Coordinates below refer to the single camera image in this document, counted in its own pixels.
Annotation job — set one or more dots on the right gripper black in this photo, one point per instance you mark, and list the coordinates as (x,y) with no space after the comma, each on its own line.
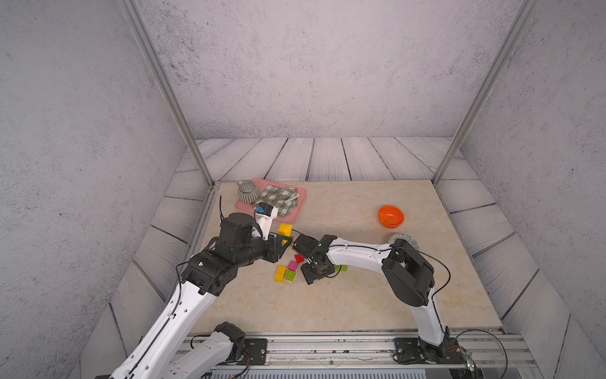
(308,276)

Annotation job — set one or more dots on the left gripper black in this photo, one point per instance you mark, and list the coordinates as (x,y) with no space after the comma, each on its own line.
(274,249)

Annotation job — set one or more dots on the yellow long lego brick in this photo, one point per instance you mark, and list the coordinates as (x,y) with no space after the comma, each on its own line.
(285,232)

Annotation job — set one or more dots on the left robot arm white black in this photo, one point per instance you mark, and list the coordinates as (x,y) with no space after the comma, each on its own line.
(241,242)

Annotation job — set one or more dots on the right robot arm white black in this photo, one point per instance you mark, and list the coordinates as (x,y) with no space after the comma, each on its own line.
(409,276)

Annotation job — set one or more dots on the yellow lego brick upper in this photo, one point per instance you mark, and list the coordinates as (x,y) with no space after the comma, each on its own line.
(280,274)

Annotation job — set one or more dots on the pink small lego brick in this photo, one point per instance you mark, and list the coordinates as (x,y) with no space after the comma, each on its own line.
(293,266)

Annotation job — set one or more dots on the light green small lego brick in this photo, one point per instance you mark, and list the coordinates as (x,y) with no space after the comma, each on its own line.
(289,275)

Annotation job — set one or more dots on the pink plastic tray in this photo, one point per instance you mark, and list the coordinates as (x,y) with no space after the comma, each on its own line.
(262,184)

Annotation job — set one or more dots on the green checkered cloth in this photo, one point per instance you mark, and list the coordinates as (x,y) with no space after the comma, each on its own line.
(273,194)

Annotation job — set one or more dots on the white utensil on cloth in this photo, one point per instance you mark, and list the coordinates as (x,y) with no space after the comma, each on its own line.
(291,198)

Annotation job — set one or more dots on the striped ceramic cup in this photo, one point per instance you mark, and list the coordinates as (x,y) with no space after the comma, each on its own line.
(248,192)

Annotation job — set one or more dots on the orange plastic bowl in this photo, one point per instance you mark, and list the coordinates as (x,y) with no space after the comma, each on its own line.
(391,217)

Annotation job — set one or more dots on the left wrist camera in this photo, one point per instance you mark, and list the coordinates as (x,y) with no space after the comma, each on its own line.
(264,214)

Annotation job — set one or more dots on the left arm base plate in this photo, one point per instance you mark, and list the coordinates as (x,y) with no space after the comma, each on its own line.
(254,352)

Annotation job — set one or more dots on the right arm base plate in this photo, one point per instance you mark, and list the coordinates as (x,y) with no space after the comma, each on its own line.
(411,351)

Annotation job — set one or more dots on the front aluminium rail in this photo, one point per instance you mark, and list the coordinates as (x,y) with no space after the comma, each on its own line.
(324,355)

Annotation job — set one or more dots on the left aluminium frame post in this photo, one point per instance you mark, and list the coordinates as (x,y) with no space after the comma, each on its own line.
(137,26)

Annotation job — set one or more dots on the aluminium frame post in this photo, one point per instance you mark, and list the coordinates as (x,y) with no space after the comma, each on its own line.
(137,26)
(499,62)

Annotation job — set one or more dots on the right aluminium frame post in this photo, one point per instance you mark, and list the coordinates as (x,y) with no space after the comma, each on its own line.
(499,62)

